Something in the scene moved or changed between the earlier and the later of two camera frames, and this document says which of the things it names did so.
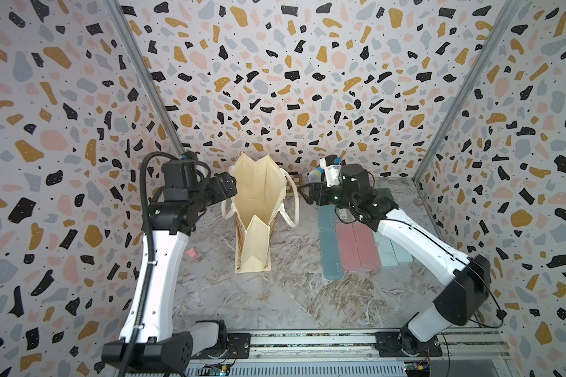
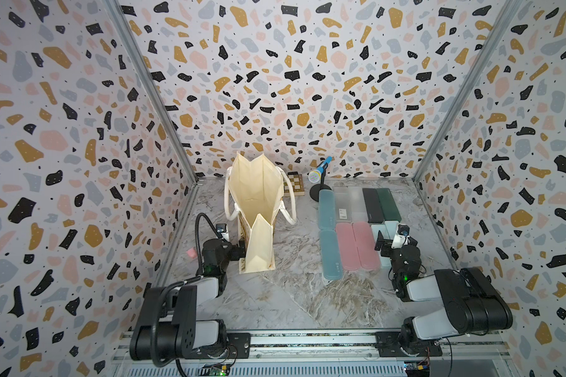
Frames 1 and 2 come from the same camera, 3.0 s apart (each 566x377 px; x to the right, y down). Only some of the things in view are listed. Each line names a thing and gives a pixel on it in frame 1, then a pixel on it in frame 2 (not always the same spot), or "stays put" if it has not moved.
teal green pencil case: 330,254 stays put
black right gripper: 317,187 -> 387,249
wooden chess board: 298,179 stays put
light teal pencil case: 387,253 stays put
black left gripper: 222,192 -> 233,251
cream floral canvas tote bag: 263,187 stays put
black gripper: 189,156 -> 223,230
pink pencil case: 367,246 stays put
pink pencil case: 348,247 stays put
